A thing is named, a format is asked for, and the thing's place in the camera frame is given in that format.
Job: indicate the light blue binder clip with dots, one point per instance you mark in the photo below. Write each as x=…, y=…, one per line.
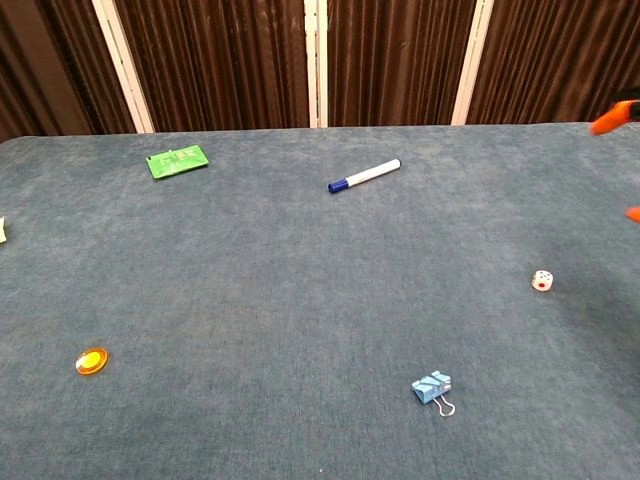
x=431, y=386

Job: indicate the blue felt table mat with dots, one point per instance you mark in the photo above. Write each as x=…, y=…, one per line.
x=300, y=300

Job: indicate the round yellow orange magnet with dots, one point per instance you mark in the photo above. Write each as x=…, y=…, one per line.
x=91, y=361

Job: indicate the small white die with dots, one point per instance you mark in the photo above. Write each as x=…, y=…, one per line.
x=542, y=280

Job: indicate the brown pleated screen panel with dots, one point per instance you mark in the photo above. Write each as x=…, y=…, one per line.
x=395, y=55
x=215, y=60
x=560, y=55
x=45, y=65

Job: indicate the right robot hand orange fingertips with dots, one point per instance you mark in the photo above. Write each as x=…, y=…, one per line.
x=612, y=119

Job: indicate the small white paper packet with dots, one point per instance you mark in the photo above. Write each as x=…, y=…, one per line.
x=2, y=230

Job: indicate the white marker blue cap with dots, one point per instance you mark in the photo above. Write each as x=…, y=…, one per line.
x=367, y=175

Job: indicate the green foil packet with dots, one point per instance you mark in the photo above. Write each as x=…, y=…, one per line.
x=177, y=161

